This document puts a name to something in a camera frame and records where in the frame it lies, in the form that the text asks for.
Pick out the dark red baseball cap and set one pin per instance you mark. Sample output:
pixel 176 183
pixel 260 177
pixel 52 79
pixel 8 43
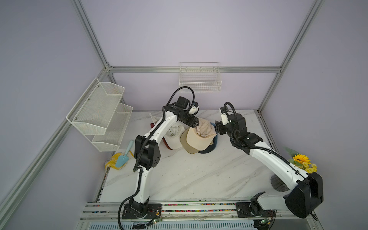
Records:
pixel 152 126

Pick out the khaki tan baseball cap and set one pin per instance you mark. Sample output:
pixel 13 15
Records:
pixel 185 143

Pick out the sunflower bouquet in vase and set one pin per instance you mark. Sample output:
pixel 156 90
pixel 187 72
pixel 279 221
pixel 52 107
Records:
pixel 299 160

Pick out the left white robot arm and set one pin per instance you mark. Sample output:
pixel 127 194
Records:
pixel 148 155

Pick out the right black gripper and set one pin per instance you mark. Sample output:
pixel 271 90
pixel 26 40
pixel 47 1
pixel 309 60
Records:
pixel 220 128

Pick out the light blue brush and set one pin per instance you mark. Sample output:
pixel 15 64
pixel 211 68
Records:
pixel 123 159

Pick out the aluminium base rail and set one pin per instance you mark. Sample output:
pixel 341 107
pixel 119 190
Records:
pixel 191 215

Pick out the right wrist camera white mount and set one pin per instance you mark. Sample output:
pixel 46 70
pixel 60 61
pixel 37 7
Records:
pixel 224 115

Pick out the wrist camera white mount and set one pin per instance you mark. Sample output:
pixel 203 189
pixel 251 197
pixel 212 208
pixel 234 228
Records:
pixel 194 109
pixel 224 115

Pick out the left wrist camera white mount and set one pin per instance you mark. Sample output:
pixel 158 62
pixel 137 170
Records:
pixel 194 109

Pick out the beige baseball cap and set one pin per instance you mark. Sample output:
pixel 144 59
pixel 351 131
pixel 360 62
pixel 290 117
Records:
pixel 201 136

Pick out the white wire wall basket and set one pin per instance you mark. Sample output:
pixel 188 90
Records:
pixel 201 77

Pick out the yellow object behind arm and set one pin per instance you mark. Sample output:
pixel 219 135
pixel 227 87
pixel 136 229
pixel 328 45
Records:
pixel 111 163

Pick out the white baseball cap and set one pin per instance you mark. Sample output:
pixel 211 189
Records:
pixel 174 136

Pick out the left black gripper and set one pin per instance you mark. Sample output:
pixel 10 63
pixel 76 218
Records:
pixel 193 121

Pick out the white mesh two-tier shelf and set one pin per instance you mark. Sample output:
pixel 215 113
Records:
pixel 101 116

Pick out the dark navy baseball cap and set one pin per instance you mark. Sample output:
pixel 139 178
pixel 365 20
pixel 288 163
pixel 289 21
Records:
pixel 211 145

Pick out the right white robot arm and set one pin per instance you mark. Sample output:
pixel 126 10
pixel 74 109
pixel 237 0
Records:
pixel 305 190

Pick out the aluminium frame rails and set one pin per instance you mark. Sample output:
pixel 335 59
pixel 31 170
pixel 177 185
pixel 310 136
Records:
pixel 52 50

